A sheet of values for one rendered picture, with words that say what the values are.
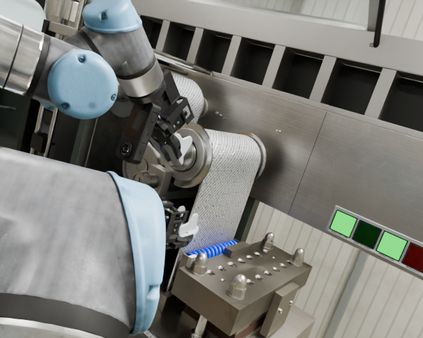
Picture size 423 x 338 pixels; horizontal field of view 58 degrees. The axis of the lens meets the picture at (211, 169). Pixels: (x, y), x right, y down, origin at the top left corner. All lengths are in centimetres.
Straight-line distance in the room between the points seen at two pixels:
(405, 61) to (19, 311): 94
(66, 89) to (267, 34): 82
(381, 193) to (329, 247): 159
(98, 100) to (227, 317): 50
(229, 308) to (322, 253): 185
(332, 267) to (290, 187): 156
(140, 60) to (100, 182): 36
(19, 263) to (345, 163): 87
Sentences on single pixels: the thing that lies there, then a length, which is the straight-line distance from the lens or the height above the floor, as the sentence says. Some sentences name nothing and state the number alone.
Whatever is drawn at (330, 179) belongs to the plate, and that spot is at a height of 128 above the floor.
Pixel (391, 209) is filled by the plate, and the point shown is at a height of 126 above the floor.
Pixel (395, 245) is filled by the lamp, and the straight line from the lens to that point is 101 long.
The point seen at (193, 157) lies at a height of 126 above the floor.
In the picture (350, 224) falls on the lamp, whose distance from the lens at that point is 102.
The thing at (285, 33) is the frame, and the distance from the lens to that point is 115.
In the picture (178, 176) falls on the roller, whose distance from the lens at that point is 84.
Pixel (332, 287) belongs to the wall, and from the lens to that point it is 262.
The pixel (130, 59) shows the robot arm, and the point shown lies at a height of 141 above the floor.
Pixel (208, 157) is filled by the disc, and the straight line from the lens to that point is 81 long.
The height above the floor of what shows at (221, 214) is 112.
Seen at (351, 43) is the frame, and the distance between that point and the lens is 107.
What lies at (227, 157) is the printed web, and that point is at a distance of 87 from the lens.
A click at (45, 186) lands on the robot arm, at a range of 28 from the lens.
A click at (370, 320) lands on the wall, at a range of 259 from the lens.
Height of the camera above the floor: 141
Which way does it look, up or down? 12 degrees down
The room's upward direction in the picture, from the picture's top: 18 degrees clockwise
